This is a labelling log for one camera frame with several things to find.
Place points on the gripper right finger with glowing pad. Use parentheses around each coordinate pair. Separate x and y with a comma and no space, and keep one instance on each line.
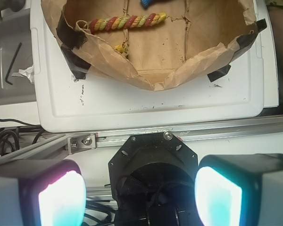
(240,190)

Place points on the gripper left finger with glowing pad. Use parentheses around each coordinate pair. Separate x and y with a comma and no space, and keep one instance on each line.
(41,193)

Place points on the grey plastic bin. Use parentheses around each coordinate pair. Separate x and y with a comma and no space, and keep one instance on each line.
(14,29)

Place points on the crumpled white paper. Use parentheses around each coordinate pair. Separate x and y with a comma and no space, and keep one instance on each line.
(25,73)

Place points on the black hex key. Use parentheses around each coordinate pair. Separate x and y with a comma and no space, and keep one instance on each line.
(12,63)

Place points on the black tape piece right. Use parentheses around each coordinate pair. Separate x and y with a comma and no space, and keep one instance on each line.
(245,43)

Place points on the black tape piece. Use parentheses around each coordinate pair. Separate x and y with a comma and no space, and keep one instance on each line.
(72,39)
(245,43)

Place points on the black tape piece left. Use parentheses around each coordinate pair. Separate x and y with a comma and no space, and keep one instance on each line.
(72,39)

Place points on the brown paper bag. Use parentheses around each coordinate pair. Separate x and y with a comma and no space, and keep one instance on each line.
(159,48)

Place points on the blue plastic bottle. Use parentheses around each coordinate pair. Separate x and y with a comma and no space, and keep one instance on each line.
(147,3)

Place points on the aluminium extrusion rail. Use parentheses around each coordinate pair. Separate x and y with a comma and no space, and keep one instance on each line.
(57,145)

